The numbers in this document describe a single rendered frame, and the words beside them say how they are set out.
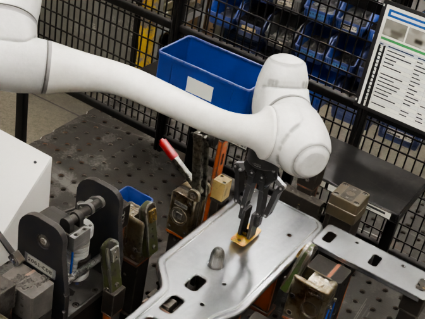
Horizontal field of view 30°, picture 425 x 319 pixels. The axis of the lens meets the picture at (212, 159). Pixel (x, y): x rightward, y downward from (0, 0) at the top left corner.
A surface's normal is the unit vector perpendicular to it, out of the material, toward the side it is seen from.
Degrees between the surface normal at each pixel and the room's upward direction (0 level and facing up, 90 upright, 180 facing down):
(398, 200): 0
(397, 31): 90
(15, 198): 43
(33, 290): 0
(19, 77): 91
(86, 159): 0
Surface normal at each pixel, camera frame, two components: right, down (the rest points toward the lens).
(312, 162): 0.33, 0.57
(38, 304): 0.83, 0.41
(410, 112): -0.54, 0.38
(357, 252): 0.16, -0.83
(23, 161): -0.24, -0.34
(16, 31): 0.47, -0.25
